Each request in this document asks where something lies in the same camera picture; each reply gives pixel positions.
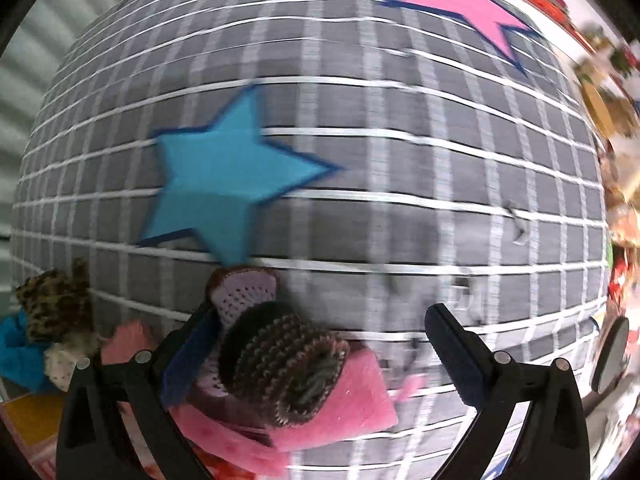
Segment blue cloth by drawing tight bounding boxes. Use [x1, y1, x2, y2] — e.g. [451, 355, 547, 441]
[0, 310, 57, 394]

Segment leopard print cloth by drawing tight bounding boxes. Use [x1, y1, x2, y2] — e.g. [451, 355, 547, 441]
[15, 258, 94, 344]

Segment pink cloth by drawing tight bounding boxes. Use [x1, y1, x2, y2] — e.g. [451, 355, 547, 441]
[170, 350, 399, 477]

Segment grey checked mat with stars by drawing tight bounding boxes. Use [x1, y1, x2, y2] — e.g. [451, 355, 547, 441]
[10, 0, 613, 480]

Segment brown striped knitted hat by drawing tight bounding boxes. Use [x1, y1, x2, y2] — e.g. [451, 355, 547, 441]
[218, 301, 351, 428]

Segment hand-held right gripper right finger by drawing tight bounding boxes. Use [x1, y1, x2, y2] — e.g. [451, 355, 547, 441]
[424, 303, 593, 480]

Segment black round disc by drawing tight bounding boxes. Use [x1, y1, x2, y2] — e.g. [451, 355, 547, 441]
[590, 316, 630, 395]

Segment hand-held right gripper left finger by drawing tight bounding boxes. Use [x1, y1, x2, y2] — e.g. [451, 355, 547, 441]
[55, 300, 221, 480]

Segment white dotted cloth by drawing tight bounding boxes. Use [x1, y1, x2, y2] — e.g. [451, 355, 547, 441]
[44, 341, 102, 392]

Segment grey curtain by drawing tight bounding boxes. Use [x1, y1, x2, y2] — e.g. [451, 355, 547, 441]
[0, 0, 143, 291]

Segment colourful printed clutter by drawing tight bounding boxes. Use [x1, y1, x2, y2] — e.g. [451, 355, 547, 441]
[572, 25, 640, 321]

